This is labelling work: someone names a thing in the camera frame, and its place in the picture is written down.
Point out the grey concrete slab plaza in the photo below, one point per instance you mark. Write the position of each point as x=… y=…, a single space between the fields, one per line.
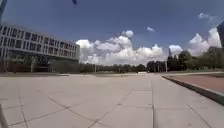
x=110 y=100

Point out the row of trees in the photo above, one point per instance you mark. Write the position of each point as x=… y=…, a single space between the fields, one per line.
x=180 y=61

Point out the large pale windowed building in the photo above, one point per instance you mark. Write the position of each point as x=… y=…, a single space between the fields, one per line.
x=36 y=46

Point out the dark stone kerb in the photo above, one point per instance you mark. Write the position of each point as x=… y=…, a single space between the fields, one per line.
x=200 y=89

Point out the reddish paved area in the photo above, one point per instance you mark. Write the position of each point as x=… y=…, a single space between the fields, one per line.
x=206 y=81

